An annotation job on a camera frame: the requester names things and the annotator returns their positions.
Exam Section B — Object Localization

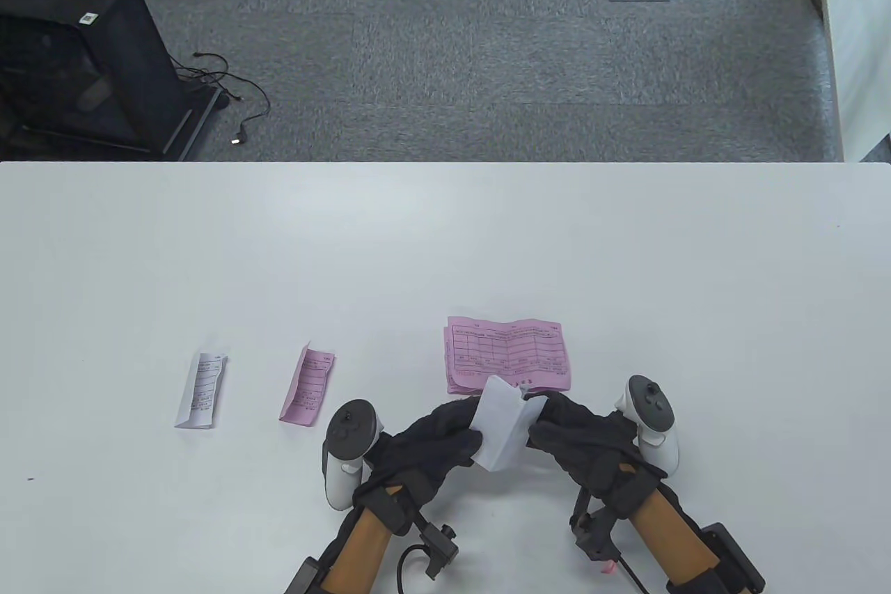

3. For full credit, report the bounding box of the person's left hand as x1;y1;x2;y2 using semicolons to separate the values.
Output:
353;401;484;519

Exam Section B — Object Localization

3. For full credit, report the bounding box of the person's right hand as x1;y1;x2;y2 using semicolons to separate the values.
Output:
526;392;669;519

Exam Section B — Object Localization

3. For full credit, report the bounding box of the white paper slip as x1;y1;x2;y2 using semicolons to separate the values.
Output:
471;375;547;473

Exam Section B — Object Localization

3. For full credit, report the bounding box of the person's left forearm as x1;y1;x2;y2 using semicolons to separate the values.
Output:
322;505;408;594

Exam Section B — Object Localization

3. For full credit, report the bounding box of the person's right forearm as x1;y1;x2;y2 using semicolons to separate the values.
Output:
630;486;718;594

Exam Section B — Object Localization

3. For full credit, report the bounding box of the stack of pink forms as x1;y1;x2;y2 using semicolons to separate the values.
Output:
443;317;573;398

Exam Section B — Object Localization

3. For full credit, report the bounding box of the white controller on right glove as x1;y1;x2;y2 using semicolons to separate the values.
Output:
613;375;680;478

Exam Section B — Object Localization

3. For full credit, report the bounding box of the white controller on glove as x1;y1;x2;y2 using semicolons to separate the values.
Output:
320;399;388;511
613;375;680;478

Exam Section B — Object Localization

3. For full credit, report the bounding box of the white controller on left glove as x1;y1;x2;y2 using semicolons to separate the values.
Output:
320;399;388;511

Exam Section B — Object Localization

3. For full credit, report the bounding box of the pink folded paper slip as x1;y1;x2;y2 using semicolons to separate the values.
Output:
279;342;336;427

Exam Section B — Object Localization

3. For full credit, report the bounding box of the white printed folded slip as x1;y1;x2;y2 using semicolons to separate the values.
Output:
174;351;229;430

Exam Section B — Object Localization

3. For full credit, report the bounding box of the white partition panel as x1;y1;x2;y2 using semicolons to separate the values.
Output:
817;0;891;163

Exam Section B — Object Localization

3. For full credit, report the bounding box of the black computer case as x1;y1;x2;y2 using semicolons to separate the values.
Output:
0;0;225;163

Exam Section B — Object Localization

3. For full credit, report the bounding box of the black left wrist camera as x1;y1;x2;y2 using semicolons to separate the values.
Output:
416;523;458;581

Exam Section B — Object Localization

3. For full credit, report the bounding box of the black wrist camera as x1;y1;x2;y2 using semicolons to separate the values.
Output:
416;523;458;581
569;509;622;563

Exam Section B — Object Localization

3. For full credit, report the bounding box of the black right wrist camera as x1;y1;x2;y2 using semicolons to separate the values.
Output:
569;509;622;563

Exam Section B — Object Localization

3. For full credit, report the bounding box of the black left wrist camera cable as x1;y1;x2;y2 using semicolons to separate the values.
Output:
395;544;427;594

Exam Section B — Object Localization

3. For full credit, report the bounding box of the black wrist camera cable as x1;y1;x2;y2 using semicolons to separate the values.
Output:
602;551;649;594
395;544;427;594

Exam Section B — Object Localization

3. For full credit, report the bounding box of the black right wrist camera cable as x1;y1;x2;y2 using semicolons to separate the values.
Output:
602;551;649;594

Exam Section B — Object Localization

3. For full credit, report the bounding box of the black left forearm strap box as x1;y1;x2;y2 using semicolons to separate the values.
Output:
282;556;329;594

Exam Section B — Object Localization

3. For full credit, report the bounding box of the black forearm strap box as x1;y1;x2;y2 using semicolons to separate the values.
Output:
667;522;766;594
282;556;329;594

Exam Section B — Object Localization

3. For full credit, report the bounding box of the black right forearm strap box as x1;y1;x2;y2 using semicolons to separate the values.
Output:
667;522;766;594

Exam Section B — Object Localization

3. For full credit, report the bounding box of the black cable on floor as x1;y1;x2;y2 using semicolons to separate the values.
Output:
174;51;272;146

